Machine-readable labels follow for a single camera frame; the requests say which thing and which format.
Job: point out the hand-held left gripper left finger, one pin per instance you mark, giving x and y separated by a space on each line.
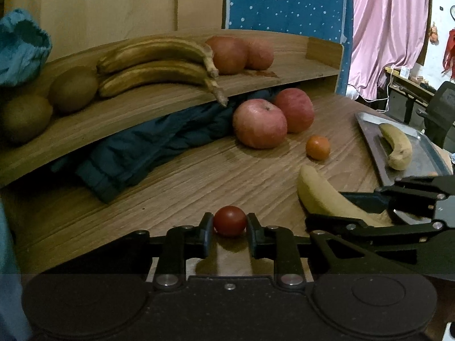
206 236

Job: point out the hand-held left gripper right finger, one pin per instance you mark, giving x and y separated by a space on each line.
253 236

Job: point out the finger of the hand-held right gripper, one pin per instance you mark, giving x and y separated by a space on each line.
355 228
408 197

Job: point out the red cherry tomato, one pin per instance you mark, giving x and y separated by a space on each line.
230 221

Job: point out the metal tray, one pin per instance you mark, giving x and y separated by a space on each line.
424 152

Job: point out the long yellow banana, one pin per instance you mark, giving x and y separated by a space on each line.
320 191

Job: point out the short curved yellow banana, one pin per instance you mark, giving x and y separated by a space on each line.
398 145

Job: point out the orange tangerine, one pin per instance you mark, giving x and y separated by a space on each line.
318 147

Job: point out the pale red apple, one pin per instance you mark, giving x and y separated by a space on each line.
259 124

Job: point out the black office chair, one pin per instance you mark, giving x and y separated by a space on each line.
440 113

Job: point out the dark blue jacket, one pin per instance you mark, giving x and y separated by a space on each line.
142 149

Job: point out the wooden background desk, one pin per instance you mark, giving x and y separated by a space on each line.
408 83

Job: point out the pink white bedding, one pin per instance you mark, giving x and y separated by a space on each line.
355 92

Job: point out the small white box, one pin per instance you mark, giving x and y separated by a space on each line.
404 72

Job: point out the deep red apple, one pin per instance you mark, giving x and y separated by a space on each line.
297 108

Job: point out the wooden desk shelf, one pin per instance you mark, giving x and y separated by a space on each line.
124 120

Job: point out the red hanging cloth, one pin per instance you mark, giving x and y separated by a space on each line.
450 49

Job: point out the hanging doll ornament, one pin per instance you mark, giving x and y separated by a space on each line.
433 32

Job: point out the brown overripe banana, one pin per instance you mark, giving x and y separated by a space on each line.
153 74
153 51

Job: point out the pink curtain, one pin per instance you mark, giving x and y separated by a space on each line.
387 25

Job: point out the large brown kiwi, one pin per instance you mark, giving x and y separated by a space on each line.
25 119
73 89

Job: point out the person's blue striped garment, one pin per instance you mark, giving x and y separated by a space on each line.
9 273

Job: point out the blue dotted curtain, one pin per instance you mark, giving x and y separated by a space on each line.
291 3

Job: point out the wooden panel board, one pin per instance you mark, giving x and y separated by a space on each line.
106 7

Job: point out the crumpled light blue cloth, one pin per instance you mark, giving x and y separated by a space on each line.
21 49

